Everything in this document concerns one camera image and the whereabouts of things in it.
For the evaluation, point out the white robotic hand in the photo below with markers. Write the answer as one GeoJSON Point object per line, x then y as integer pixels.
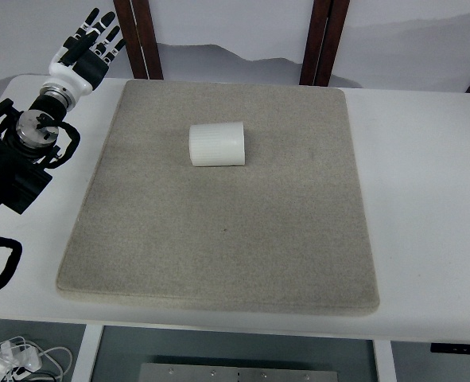
{"type": "Point", "coordinates": [81, 77]}

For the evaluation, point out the white ribbed cup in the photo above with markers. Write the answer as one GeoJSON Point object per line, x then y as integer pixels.
{"type": "Point", "coordinates": [217, 144]}

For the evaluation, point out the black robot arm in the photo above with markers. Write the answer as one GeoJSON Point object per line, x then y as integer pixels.
{"type": "Point", "coordinates": [36, 140]}

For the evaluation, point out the beige felt mat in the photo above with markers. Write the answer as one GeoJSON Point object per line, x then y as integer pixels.
{"type": "Point", "coordinates": [285, 233]}

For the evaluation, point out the grey metal plate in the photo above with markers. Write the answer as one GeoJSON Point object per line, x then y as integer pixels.
{"type": "Point", "coordinates": [188, 372]}

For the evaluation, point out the black desk control panel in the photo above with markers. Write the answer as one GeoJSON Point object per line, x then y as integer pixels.
{"type": "Point", "coordinates": [450, 348]}

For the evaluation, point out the dark wooden screen frame left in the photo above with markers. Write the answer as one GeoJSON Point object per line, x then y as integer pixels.
{"type": "Point", "coordinates": [136, 22]}

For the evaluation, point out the dark wooden screen frame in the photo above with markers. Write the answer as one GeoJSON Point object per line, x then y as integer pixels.
{"type": "Point", "coordinates": [136, 22]}
{"type": "Point", "coordinates": [325, 29]}

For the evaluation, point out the dark wooden screen frame right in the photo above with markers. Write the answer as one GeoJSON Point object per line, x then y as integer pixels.
{"type": "Point", "coordinates": [325, 29]}

